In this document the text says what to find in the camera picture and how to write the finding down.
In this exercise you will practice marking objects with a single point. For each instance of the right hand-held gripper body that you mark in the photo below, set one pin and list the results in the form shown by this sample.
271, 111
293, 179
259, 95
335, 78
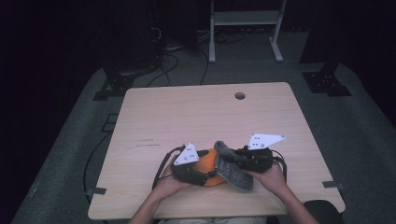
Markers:
258, 161

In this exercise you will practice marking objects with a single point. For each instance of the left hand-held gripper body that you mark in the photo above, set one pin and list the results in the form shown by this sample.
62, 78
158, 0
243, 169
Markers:
186, 175

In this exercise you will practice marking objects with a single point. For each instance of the orange plush toy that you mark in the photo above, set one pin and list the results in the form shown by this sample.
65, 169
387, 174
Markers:
207, 165

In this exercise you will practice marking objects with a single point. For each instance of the grey fuzzy cloth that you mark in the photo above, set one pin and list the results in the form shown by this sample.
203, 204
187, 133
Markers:
232, 175

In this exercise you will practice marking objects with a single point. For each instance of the person's left hand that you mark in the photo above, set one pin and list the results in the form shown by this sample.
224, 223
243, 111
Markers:
171, 188

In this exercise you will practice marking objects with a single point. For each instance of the person's right hand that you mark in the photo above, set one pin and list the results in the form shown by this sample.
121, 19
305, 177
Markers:
274, 182

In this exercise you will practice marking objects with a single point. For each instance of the grey tape strip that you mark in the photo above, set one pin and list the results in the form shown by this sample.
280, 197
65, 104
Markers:
96, 191
333, 184

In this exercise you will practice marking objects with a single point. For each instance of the black chair seat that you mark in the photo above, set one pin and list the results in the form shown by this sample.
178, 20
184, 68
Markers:
327, 211

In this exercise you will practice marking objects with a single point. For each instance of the black stand with bolted base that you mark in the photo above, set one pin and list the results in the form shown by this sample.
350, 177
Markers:
325, 82

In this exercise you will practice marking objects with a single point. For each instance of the white metal stand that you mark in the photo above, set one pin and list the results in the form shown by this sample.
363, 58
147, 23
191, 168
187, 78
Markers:
246, 18

